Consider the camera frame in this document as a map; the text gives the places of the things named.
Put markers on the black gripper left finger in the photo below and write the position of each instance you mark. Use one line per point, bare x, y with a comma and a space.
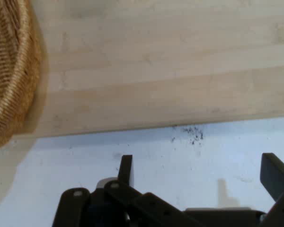
123, 196

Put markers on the light wooden cutting board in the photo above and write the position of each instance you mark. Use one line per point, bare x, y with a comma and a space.
161, 66

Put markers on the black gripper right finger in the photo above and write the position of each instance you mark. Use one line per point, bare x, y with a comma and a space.
274, 177

